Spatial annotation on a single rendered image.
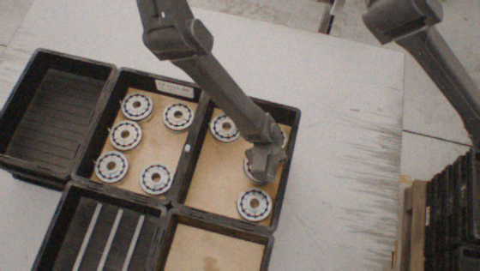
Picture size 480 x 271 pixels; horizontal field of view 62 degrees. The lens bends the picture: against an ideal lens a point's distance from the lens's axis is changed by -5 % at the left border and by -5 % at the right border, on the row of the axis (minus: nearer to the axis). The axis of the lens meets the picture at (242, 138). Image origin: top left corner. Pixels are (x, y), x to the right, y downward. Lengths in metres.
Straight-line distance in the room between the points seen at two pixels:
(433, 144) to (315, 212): 1.28
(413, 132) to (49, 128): 1.92
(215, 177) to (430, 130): 1.60
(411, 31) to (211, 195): 0.79
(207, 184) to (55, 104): 0.59
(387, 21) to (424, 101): 2.01
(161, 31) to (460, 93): 0.54
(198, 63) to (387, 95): 1.08
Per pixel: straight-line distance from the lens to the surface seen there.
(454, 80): 0.80
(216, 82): 0.81
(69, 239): 1.31
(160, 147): 1.34
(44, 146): 1.44
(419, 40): 0.72
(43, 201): 1.52
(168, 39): 0.72
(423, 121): 2.61
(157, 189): 1.26
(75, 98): 1.49
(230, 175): 1.29
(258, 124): 0.96
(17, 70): 1.81
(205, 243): 1.24
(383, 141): 1.60
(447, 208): 1.99
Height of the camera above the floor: 2.04
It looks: 64 degrees down
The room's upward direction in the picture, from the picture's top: 8 degrees clockwise
